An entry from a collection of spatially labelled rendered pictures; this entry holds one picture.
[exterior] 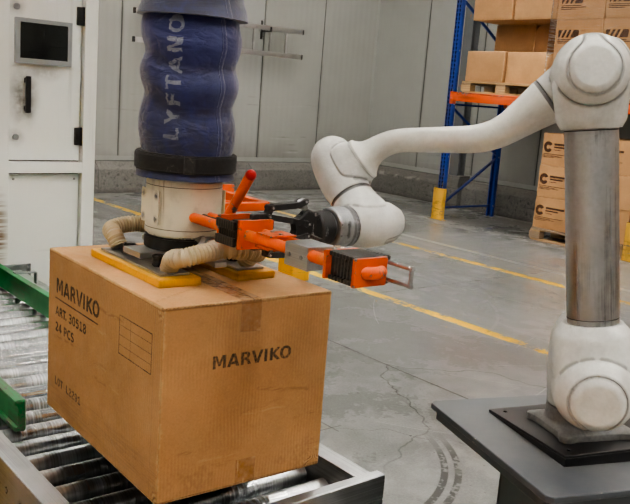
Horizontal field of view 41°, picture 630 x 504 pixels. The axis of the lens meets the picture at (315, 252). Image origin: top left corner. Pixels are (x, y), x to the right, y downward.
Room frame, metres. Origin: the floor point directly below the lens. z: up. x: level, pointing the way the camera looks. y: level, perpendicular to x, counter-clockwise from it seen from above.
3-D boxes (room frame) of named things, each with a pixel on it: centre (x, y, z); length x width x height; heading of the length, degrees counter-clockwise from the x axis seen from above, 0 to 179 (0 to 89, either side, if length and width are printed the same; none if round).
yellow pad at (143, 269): (1.81, 0.38, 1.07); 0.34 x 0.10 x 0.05; 39
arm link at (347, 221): (1.82, -0.04, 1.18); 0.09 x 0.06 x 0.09; 40
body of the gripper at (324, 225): (1.77, 0.01, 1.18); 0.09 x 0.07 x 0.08; 130
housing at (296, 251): (1.51, 0.01, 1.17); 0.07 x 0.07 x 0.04; 39
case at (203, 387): (1.86, 0.30, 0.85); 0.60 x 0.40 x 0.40; 38
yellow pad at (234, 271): (1.93, 0.23, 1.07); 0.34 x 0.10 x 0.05; 39
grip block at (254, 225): (1.68, 0.15, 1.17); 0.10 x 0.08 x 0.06; 129
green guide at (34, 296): (2.94, 0.84, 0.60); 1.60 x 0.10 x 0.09; 40
